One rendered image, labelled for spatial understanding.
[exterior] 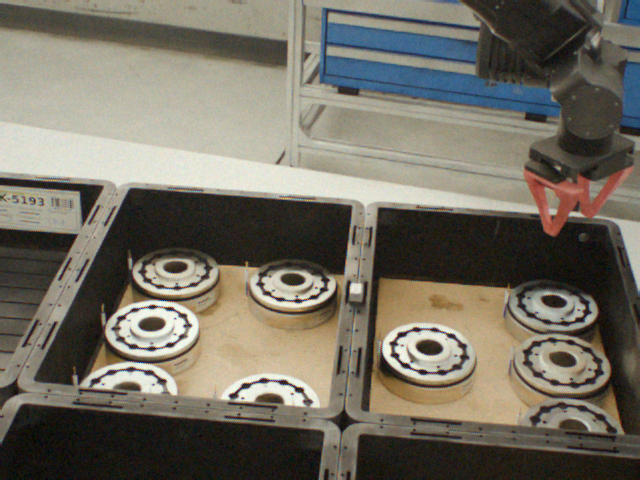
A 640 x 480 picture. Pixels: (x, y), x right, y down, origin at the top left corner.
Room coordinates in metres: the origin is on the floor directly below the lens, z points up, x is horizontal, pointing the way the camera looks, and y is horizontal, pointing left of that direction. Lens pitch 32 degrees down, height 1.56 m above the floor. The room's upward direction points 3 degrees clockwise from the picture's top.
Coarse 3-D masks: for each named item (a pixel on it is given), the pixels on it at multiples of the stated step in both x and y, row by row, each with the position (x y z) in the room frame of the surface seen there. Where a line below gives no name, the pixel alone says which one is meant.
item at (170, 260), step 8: (168, 256) 1.07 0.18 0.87; (176, 256) 1.07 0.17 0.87; (184, 256) 1.07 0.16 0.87; (160, 264) 1.05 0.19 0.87; (168, 264) 1.06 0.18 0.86; (176, 264) 1.06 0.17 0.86; (184, 264) 1.06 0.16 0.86; (192, 264) 1.05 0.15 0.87; (160, 272) 1.03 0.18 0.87; (184, 272) 1.03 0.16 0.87; (192, 272) 1.04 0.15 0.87; (168, 280) 1.02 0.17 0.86; (176, 280) 1.02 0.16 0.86; (184, 280) 1.02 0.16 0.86
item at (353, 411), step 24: (456, 216) 1.09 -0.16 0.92; (480, 216) 1.09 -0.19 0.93; (504, 216) 1.09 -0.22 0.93; (528, 216) 1.09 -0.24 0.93; (552, 216) 1.10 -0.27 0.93; (576, 216) 1.10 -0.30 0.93; (360, 264) 0.97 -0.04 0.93; (624, 264) 1.00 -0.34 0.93; (624, 288) 0.95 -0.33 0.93; (360, 312) 0.88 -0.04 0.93; (360, 336) 0.84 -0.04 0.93; (360, 360) 0.82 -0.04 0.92; (360, 384) 0.77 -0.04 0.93; (360, 408) 0.73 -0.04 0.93; (480, 432) 0.71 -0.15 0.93; (504, 432) 0.71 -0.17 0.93; (528, 432) 0.71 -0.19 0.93; (552, 432) 0.71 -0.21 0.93; (576, 432) 0.71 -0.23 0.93
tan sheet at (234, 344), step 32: (128, 288) 1.05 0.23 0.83; (224, 288) 1.06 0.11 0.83; (224, 320) 0.99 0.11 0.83; (256, 320) 1.00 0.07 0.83; (224, 352) 0.93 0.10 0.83; (256, 352) 0.94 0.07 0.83; (288, 352) 0.94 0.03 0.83; (320, 352) 0.94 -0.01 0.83; (192, 384) 0.88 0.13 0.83; (224, 384) 0.88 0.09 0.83; (320, 384) 0.89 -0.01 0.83
